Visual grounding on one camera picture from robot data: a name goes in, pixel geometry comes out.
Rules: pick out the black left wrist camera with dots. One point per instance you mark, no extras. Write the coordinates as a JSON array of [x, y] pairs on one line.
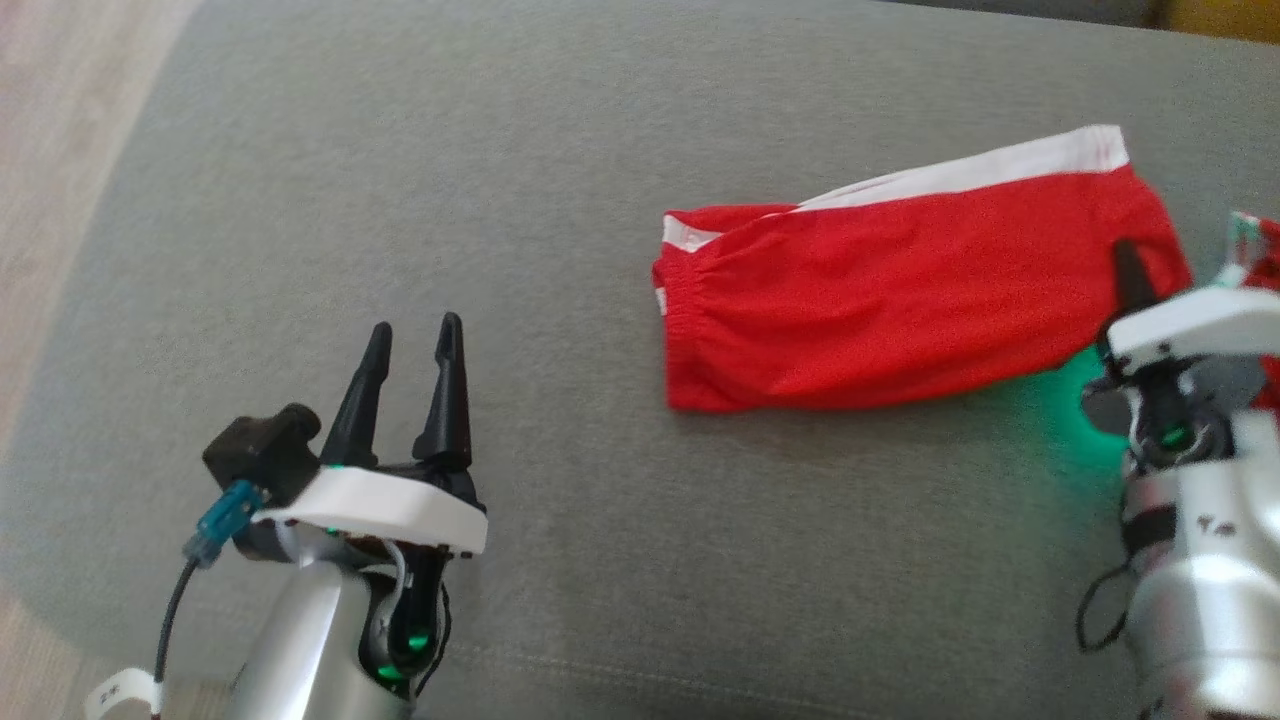
[[262, 455]]

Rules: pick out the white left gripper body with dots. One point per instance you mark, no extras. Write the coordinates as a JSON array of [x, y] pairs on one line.
[[380, 510]]

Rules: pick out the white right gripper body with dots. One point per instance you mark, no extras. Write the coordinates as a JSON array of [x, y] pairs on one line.
[[1190, 325]]

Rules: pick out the grey sofa seat cushion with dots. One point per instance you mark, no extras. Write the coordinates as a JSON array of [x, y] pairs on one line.
[[500, 200]]

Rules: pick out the red white basketball jersey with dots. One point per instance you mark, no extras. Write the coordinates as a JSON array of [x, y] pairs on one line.
[[1262, 255]]

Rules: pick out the grey sofa back cushion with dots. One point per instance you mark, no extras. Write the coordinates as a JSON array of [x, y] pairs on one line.
[[1020, 8]]

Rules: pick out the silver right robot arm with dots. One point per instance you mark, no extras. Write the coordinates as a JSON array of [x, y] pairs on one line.
[[1210, 560]]

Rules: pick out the red shorts white stripe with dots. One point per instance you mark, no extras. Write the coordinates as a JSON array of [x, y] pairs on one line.
[[900, 290]]

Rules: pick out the yellow sofa cushion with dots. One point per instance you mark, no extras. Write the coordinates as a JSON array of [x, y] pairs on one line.
[[1225, 15]]

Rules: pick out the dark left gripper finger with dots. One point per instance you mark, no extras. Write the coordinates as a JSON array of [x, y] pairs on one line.
[[358, 400], [447, 395]]

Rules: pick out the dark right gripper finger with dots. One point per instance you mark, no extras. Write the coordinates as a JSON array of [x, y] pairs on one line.
[[1135, 280]]

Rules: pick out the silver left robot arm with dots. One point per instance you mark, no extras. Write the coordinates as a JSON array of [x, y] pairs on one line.
[[300, 650]]

